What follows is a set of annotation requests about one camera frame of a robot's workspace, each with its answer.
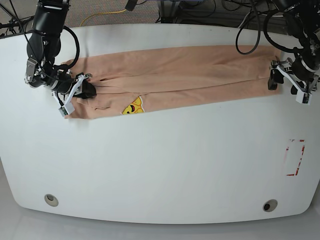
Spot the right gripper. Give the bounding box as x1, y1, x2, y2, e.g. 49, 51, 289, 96
24, 57, 97, 100

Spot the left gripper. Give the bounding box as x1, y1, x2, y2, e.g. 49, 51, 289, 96
267, 37, 320, 95

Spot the peach T-shirt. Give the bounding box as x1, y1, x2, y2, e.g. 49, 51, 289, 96
69, 45, 281, 119

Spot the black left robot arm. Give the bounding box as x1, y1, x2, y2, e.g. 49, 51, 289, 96
263, 0, 320, 98

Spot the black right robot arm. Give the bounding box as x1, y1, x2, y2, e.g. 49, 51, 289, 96
25, 0, 97, 99

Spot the red tape rectangle marking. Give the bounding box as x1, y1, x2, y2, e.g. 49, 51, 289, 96
284, 139, 306, 177

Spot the left table grommet hole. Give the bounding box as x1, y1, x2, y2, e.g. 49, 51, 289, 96
44, 194, 59, 207

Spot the table grommet hole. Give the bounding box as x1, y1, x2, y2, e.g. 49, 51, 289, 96
44, 194, 59, 207
262, 199, 278, 213

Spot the right table grommet hole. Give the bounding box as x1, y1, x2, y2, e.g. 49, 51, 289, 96
262, 199, 278, 213

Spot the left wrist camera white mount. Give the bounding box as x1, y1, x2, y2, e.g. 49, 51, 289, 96
270, 57, 320, 105

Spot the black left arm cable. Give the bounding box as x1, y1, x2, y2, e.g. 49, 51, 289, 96
235, 0, 303, 56

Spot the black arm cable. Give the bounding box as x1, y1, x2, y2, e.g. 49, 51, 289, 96
58, 26, 81, 72
235, 0, 303, 56

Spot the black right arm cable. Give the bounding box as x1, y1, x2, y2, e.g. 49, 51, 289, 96
58, 26, 81, 72

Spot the yellow cable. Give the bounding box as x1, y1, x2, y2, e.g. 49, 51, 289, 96
79, 8, 129, 27

